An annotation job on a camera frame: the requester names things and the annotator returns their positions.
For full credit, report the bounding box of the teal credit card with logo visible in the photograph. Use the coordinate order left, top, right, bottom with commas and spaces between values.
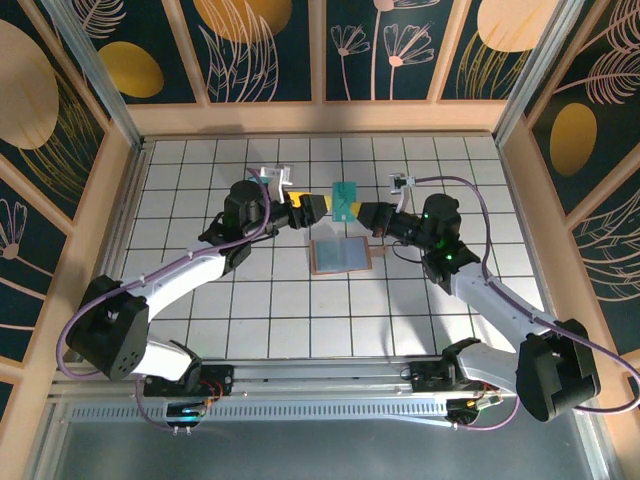
331, 180, 359, 222

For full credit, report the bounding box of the tan leather card holder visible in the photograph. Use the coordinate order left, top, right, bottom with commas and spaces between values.
309, 237, 389, 276

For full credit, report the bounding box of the left controller board green light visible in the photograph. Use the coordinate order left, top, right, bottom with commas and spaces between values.
164, 398, 214, 435

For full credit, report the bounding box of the grey metal plate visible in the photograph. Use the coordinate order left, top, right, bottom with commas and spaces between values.
47, 419, 609, 480

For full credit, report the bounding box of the aluminium side rail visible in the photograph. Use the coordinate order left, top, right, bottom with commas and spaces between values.
497, 142, 571, 354
97, 144, 151, 286

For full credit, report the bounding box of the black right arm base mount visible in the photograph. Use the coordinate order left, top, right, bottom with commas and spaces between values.
407, 360, 501, 396

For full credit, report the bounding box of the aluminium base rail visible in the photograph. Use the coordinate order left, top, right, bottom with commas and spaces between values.
49, 355, 594, 401

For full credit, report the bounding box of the aluminium frame post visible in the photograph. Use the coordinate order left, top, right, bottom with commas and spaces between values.
42, 0, 149, 151
492, 0, 584, 146

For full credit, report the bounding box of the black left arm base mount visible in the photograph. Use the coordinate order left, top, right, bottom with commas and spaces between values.
142, 363, 236, 399

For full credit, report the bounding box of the right controller board with wires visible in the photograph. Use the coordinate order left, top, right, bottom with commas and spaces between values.
446, 392, 506, 431

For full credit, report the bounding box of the grey slotted cable duct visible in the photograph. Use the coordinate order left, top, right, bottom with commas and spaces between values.
69, 399, 451, 425

